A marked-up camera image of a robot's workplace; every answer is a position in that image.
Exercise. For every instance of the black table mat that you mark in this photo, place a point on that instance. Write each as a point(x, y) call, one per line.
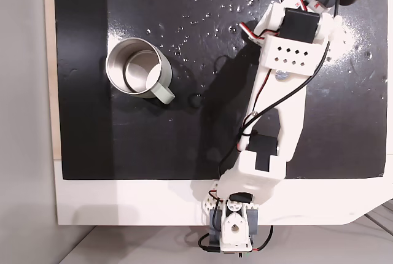
point(153, 138)

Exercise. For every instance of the light wooden board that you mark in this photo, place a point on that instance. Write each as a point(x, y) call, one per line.
point(50, 61)

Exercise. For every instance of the grey table clamp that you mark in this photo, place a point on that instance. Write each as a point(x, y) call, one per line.
point(254, 221)

